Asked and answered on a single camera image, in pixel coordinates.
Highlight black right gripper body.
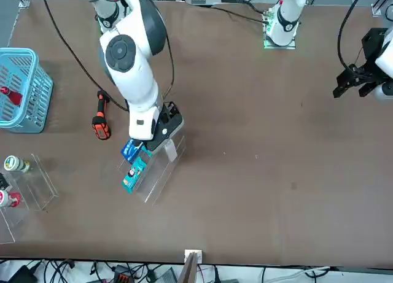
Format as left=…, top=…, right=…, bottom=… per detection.
left=146, top=120, right=174, bottom=152

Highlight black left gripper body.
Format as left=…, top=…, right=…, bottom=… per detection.
left=348, top=28, right=388, bottom=81

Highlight blue Oreo cookie box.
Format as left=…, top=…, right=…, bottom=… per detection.
left=121, top=138, right=145, bottom=161

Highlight orange black barcode scanner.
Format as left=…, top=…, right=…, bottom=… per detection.
left=91, top=90, right=111, bottom=141

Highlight red Coca-Cola bottle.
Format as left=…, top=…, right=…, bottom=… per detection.
left=0, top=85, right=24, bottom=107

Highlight light blue shopping basket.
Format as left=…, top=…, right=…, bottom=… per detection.
left=0, top=47, right=54, bottom=133

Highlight clear acrylic stepped shelf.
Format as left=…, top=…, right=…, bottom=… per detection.
left=0, top=153, right=60, bottom=244
left=117, top=135, right=187, bottom=207

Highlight grey power strip orange switches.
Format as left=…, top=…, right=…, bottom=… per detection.
left=112, top=264, right=136, bottom=283

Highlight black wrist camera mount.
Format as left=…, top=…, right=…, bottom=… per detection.
left=159, top=101, right=182, bottom=124

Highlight long black arm cable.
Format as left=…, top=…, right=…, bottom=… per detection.
left=39, top=0, right=176, bottom=112
left=337, top=0, right=368, bottom=78

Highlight aluminium profile post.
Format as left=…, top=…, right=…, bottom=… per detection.
left=179, top=249, right=204, bottom=283

